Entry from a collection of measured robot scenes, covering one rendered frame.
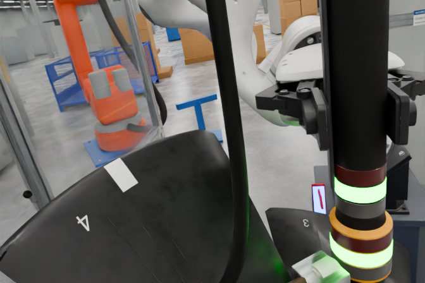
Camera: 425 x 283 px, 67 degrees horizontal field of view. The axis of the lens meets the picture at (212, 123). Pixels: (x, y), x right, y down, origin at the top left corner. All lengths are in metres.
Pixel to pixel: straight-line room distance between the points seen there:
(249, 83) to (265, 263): 0.25
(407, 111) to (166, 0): 0.63
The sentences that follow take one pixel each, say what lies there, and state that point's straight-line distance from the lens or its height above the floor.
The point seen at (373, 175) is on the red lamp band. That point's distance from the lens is 0.24.
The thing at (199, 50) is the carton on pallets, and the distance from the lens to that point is 9.49.
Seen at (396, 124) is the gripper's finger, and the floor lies 1.47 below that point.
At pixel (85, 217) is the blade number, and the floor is 1.40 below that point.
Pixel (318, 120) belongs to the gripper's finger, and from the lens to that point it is 0.21.
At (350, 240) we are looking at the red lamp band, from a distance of 0.26.
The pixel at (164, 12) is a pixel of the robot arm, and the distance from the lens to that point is 0.77.
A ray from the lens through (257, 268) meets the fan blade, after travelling 0.31.
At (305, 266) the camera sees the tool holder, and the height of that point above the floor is 1.36.
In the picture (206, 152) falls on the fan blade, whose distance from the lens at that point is 0.34.
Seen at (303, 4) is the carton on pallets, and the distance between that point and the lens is 8.44.
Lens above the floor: 1.55
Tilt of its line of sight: 21 degrees down
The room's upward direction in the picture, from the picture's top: 11 degrees counter-clockwise
